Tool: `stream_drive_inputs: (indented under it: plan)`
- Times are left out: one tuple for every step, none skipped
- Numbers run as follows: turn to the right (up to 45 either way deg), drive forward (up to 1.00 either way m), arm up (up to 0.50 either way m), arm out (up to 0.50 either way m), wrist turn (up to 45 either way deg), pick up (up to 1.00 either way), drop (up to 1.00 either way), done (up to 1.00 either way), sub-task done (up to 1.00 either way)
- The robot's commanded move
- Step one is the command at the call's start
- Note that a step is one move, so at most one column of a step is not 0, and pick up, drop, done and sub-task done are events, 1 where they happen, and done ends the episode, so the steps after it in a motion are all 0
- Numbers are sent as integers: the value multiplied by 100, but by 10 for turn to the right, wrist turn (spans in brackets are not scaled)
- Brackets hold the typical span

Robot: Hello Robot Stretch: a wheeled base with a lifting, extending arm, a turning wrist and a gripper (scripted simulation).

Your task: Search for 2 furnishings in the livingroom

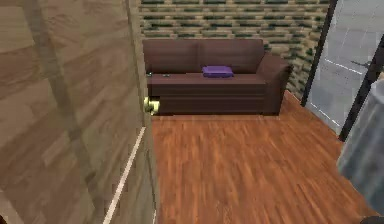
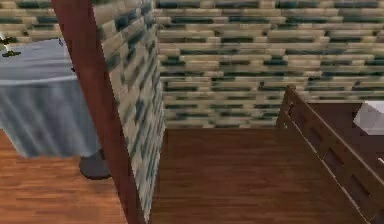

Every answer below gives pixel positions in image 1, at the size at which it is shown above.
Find brown sofa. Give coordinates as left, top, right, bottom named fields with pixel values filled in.
left=142, top=38, right=292, bottom=117

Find brass door knob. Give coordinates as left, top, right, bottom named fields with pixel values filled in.
left=143, top=96, right=161, bottom=116

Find purple cushion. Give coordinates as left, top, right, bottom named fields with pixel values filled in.
left=201, top=65, right=235, bottom=79

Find wooden room door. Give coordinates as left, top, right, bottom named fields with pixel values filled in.
left=0, top=0, right=160, bottom=224

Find black framed window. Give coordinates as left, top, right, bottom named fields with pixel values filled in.
left=300, top=0, right=384, bottom=143

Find grey curtain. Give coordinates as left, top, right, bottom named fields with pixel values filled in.
left=336, top=79, right=384, bottom=216

